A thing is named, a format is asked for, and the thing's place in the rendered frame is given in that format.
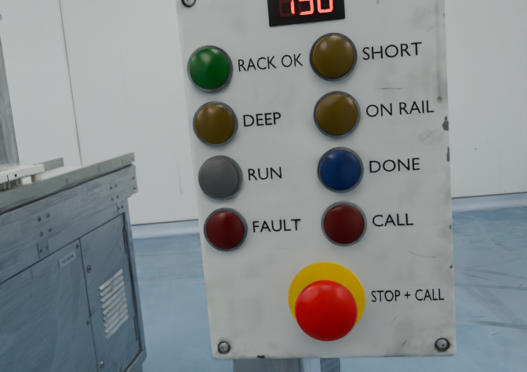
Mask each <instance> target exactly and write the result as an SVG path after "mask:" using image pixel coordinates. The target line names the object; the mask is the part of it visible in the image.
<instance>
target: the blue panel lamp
mask: <svg viewBox="0 0 527 372"><path fill-rule="evenodd" d="M361 174H362V167H361V163H360V161H359V160H358V158H357V157H356V156H355V155H354V154H353V153H351V152H349V151H346V150H335V151H331V152H330V153H329V154H327V155H326V156H325V157H324V159H323V160H322V162H321V165H320V176H321V179H322V181H323V182H324V183H325V185H326V186H328V187H329V188H331V189H333V190H337V191H345V190H347V189H350V188H352V187H354V186H355V185H356V184H357V183H358V181H359V179H360V177H361Z"/></svg>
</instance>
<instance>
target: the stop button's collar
mask: <svg viewBox="0 0 527 372"><path fill-rule="evenodd" d="M318 280H331V281H335V282H337V283H340V284H342V285H343V286H345V287H346V288H347V289H349V291H350V292H351V293H352V295H353V296H354V299H355V301H356V304H357V310H358V316H357V320H356V323H355V325H356V324H357V323H358V321H359V320H360V318H361V317H362V314H363V312H364V309H365V292H364V289H363V286H362V284H361V282H360V280H359V278H358V277H357V276H356V275H355V274H354V273H353V272H352V271H351V270H350V269H348V268H346V267H344V266H343V265H341V264H337V263H333V262H327V261H323V262H317V263H314V264H310V265H308V266H307V267H305V268H303V269H302V270H301V271H299V272H298V274H297V275H296V276H295V278H294V279H293V281H292V283H291V285H290V288H289V297H288V302H289V308H290V311H291V313H292V315H293V317H294V319H296V317H295V304H296V299H297V297H298V295H299V293H300V291H301V290H302V289H303V288H304V287H305V286H307V285H308V284H310V283H312V282H316V281H318ZM418 291H422V292H423V290H421V289H419V290H417V291H416V293H417V292H418ZM373 292H380V302H381V292H383V290H377V291H375V290H374V291H372V296H373V297H375V299H376V296H374V295H373ZM387 292H391V293H392V291H391V290H387V291H386V293H387ZM396 292H399V294H398V295H396ZM386 293H385V295H384V296H385V299H386V300H387V301H392V300H393V298H394V295H393V293H392V298H391V299H390V300H388V299H387V298H386ZM394 293H395V301H397V300H396V297H398V296H399V295H400V291H399V290H395V291H394ZM427 293H428V296H427ZM415 296H416V294H415ZM426 297H429V298H430V299H431V296H430V294H429V291H428V289H427V290H426V293H425V297H424V299H423V298H422V299H418V298H417V296H416V299H417V300H418V301H422V300H424V301H425V298H426ZM431 301H432V300H431ZM372 302H376V300H375V301H374V300H373V299H372Z"/></svg>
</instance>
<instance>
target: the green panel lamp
mask: <svg viewBox="0 0 527 372"><path fill-rule="evenodd" d="M189 72H190V76H191V78H192V80H193V81H194V83H195V84H196V85H197V86H199V87H201V88H203V89H217V88H219V87H221V86H222V85H223V84H224V83H225V82H226V81H227V78H228V75H229V72H230V66H229V62H228V60H227V58H226V56H225V55H224V54H223V53H222V52H221V51H219V50H218V49H214V48H204V49H200V50H199V51H198V52H197V53H196V54H195V55H194V56H193V57H192V58H191V62H190V66H189Z"/></svg>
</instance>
